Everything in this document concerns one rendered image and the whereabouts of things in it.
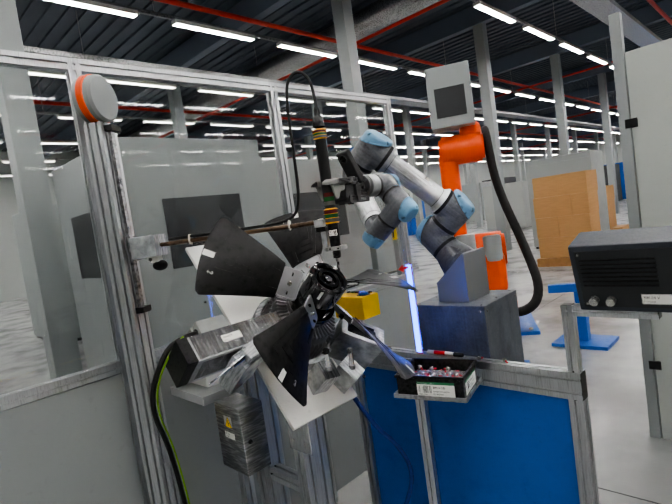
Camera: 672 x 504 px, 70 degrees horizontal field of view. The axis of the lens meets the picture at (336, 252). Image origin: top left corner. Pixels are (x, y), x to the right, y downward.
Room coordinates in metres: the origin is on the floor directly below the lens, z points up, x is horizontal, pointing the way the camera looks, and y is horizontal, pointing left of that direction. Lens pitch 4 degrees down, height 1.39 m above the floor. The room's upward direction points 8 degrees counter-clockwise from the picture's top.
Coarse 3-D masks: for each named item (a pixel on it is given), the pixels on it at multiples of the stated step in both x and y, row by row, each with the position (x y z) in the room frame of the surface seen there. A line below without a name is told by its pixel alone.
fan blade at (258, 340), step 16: (288, 320) 1.20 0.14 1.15; (304, 320) 1.26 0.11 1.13; (256, 336) 1.10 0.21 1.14; (272, 336) 1.13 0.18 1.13; (288, 336) 1.18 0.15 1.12; (304, 336) 1.24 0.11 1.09; (272, 352) 1.11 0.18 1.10; (288, 352) 1.16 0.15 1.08; (304, 352) 1.23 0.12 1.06; (272, 368) 1.09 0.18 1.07; (288, 368) 1.14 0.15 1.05; (304, 368) 1.21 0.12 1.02; (288, 384) 1.12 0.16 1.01; (304, 384) 1.18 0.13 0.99; (304, 400) 1.16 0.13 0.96
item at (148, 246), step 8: (128, 240) 1.57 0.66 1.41; (136, 240) 1.55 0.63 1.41; (144, 240) 1.55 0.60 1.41; (152, 240) 1.54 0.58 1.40; (160, 240) 1.57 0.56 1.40; (136, 248) 1.55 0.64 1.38; (144, 248) 1.55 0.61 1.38; (152, 248) 1.54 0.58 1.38; (160, 248) 1.57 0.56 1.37; (136, 256) 1.55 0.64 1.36; (144, 256) 1.55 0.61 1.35; (152, 256) 1.54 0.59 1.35
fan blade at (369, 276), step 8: (368, 272) 1.66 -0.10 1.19; (376, 272) 1.66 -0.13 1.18; (384, 272) 1.67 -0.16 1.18; (352, 280) 1.51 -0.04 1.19; (360, 280) 1.48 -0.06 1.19; (368, 280) 1.50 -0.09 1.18; (376, 280) 1.52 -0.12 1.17; (384, 280) 1.54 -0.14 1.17; (392, 280) 1.56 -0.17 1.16; (400, 280) 1.60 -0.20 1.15; (408, 288) 1.53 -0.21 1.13
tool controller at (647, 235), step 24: (576, 240) 1.28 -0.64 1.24; (600, 240) 1.23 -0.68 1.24; (624, 240) 1.18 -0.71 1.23; (648, 240) 1.14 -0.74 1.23; (576, 264) 1.26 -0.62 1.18; (600, 264) 1.21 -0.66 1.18; (624, 264) 1.18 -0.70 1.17; (648, 264) 1.14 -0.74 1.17; (576, 288) 1.29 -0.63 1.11; (600, 288) 1.24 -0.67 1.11; (624, 288) 1.20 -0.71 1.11; (648, 288) 1.16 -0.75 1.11
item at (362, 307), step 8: (344, 296) 1.92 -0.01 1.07; (352, 296) 1.89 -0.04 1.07; (360, 296) 1.87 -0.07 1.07; (368, 296) 1.87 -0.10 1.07; (376, 296) 1.90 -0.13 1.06; (344, 304) 1.91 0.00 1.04; (352, 304) 1.88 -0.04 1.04; (360, 304) 1.85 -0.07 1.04; (368, 304) 1.86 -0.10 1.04; (376, 304) 1.89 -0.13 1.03; (336, 312) 1.95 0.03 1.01; (352, 312) 1.88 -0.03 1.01; (360, 312) 1.85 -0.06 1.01; (368, 312) 1.86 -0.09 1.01; (376, 312) 1.89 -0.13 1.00
